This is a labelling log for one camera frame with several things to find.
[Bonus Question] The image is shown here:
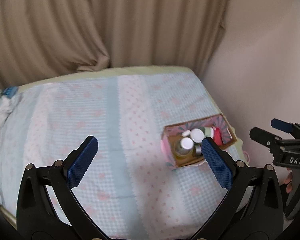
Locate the pale green round lid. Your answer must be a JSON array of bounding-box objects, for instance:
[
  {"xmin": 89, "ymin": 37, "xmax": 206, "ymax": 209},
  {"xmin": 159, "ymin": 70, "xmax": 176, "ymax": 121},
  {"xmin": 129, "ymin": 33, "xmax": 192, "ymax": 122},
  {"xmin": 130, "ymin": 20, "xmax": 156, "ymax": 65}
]
[{"xmin": 200, "ymin": 126, "xmax": 215, "ymax": 139}]

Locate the white jar black lid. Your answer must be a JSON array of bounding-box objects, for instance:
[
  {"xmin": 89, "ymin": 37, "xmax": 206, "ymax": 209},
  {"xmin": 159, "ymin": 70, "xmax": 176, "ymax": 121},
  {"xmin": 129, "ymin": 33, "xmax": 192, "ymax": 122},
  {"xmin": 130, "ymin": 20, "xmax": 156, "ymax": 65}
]
[{"xmin": 194, "ymin": 145, "xmax": 202, "ymax": 156}]

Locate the green white jar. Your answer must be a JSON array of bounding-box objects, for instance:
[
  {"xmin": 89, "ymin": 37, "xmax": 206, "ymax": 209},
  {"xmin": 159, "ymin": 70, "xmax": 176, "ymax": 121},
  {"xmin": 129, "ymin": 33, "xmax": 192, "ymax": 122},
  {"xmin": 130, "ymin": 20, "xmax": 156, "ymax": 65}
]
[{"xmin": 190, "ymin": 128, "xmax": 205, "ymax": 144}]

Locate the white earbud case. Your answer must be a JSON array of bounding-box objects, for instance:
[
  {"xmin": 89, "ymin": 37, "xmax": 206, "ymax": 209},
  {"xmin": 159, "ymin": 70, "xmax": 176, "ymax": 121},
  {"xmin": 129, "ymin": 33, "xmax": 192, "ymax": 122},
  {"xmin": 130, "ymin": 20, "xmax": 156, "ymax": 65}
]
[{"xmin": 181, "ymin": 130, "xmax": 191, "ymax": 137}]

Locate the person's right hand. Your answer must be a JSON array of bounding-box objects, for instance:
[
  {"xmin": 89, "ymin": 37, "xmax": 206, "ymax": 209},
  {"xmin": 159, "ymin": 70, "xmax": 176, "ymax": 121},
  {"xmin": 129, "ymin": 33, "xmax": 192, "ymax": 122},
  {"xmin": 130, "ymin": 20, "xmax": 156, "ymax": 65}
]
[{"xmin": 284, "ymin": 168, "xmax": 293, "ymax": 193}]

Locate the pink cardboard box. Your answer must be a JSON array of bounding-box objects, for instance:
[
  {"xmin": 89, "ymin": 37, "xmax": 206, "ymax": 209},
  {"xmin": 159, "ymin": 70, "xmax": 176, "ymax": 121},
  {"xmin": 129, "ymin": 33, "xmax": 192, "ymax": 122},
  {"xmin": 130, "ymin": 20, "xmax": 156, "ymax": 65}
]
[{"xmin": 161, "ymin": 114, "xmax": 237, "ymax": 170}]

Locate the beige curtain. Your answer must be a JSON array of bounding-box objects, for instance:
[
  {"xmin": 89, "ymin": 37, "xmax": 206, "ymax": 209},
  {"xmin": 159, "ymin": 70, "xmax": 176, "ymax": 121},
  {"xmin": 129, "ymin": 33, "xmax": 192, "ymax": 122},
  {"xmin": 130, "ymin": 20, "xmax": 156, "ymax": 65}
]
[{"xmin": 0, "ymin": 0, "xmax": 228, "ymax": 89}]

